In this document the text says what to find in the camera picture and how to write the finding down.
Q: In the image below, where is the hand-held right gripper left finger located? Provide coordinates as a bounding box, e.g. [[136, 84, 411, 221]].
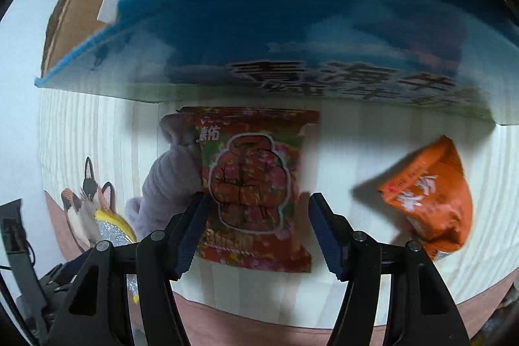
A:
[[49, 193, 210, 346]]

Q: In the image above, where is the orange snack packet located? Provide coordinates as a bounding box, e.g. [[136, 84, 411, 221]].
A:
[[377, 134, 474, 262]]

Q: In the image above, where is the red snack packet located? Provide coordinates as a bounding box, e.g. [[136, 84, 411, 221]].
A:
[[177, 106, 322, 274]]

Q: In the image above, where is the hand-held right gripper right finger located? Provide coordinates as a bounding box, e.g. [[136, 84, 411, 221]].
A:
[[307, 193, 471, 346]]

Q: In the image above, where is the yellow silver packet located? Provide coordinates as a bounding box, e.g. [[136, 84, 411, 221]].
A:
[[93, 208, 142, 305]]

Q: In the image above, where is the lilac plush cloth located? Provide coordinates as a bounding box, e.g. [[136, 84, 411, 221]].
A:
[[124, 113, 208, 243]]

